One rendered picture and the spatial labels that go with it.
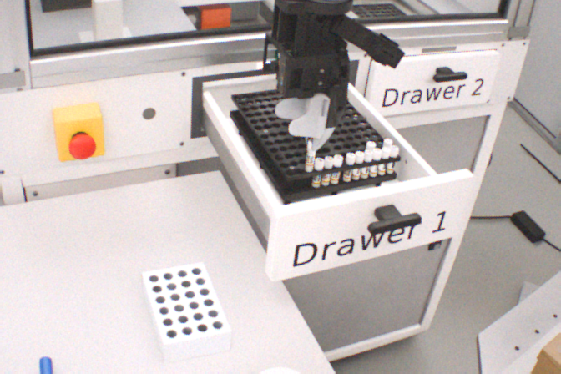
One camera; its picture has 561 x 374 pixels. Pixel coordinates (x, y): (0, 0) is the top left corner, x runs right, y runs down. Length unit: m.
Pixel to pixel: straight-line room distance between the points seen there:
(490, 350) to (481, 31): 0.62
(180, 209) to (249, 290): 0.19
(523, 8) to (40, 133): 0.90
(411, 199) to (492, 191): 1.73
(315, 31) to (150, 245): 0.40
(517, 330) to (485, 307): 1.13
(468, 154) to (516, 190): 1.19
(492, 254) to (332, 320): 0.84
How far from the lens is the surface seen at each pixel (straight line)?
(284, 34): 0.74
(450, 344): 1.92
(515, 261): 2.27
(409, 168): 0.96
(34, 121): 0.99
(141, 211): 1.00
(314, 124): 0.80
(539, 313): 0.97
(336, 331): 1.63
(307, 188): 0.89
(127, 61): 0.97
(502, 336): 0.92
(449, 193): 0.87
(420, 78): 1.18
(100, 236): 0.96
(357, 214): 0.80
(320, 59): 0.74
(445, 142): 1.37
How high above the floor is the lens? 1.40
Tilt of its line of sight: 35 degrees down
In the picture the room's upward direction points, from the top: 7 degrees clockwise
